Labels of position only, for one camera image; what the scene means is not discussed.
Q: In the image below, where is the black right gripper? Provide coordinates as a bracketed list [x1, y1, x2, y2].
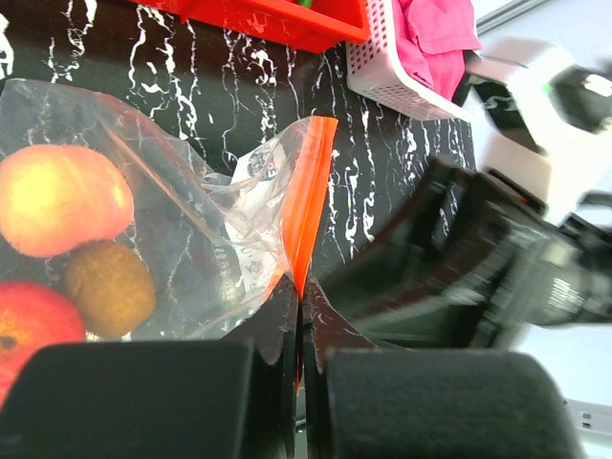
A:
[320, 160, 611, 348]

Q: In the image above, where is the white plastic basket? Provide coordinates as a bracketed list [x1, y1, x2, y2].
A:
[346, 0, 471, 122]

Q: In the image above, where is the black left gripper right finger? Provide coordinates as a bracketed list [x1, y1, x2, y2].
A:
[301, 279, 584, 458]

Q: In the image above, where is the black marble pattern mat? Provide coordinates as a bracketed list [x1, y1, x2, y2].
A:
[1, 1, 474, 276]

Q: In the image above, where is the orange fake peach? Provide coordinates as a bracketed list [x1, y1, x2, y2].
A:
[1, 144, 135, 258]

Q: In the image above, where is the red fake apple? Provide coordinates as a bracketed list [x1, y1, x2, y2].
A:
[1, 280, 86, 400]

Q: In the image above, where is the pink cloth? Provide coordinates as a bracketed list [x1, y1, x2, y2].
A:
[392, 0, 482, 100]

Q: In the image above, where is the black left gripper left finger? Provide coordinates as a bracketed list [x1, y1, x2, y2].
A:
[1, 277, 298, 458]

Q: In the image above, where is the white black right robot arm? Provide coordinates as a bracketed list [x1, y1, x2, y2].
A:
[304, 38, 611, 350]

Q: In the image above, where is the clear zip top bag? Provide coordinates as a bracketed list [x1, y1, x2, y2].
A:
[0, 78, 339, 393]

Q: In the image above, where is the brown fake kiwi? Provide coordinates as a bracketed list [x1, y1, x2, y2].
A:
[63, 240, 156, 339]

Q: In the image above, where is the red plastic tray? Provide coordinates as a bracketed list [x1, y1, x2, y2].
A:
[141, 0, 370, 54]

